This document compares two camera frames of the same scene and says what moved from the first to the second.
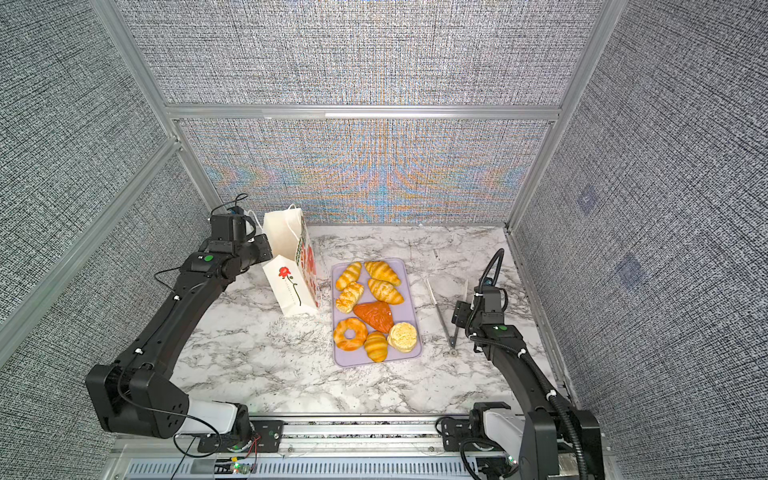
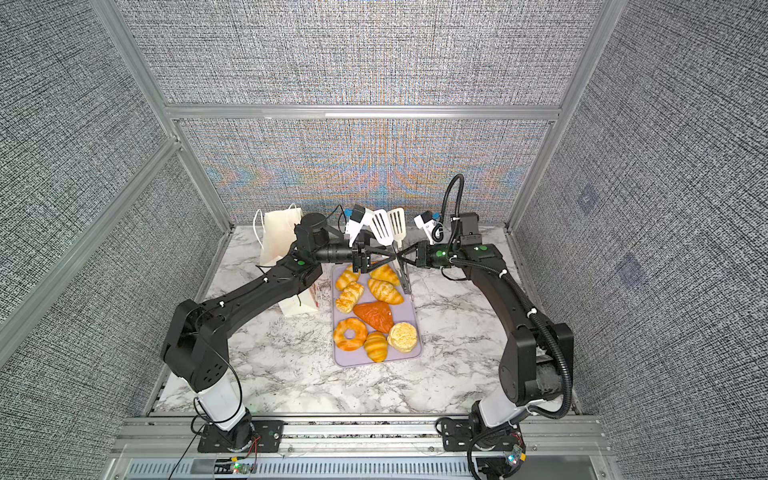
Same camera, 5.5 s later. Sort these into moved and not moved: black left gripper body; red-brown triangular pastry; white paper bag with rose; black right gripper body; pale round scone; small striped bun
Moved: black left gripper body; black right gripper body
Not moved: white paper bag with rose; small striped bun; pale round scone; red-brown triangular pastry
